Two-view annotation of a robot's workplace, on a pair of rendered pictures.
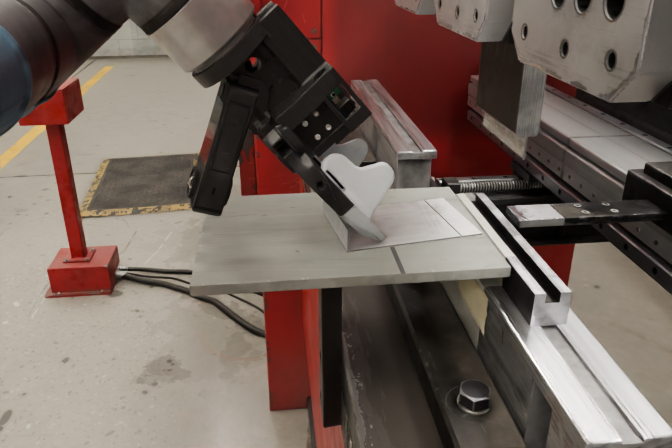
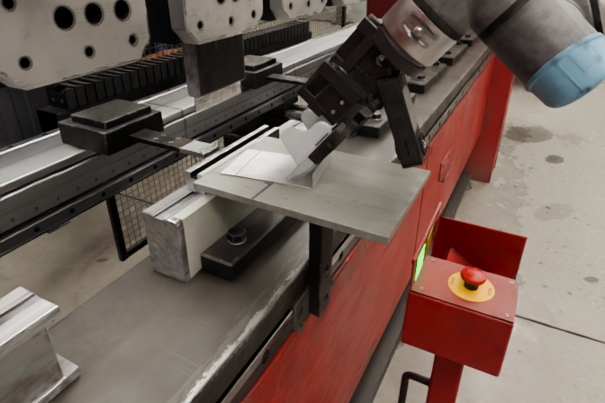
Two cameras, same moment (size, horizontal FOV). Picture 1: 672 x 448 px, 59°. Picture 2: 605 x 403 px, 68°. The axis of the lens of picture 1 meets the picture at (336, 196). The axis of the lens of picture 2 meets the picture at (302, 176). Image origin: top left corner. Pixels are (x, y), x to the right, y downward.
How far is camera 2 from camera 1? 0.99 m
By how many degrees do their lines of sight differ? 120
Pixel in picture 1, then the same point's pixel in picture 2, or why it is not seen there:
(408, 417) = not seen: hidden behind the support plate
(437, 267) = not seen: hidden behind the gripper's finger
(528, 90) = (239, 52)
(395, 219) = (276, 168)
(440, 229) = (264, 156)
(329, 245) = (336, 168)
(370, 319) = (283, 255)
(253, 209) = (358, 210)
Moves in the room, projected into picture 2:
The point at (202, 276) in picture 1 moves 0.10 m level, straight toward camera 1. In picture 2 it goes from (421, 173) to (429, 145)
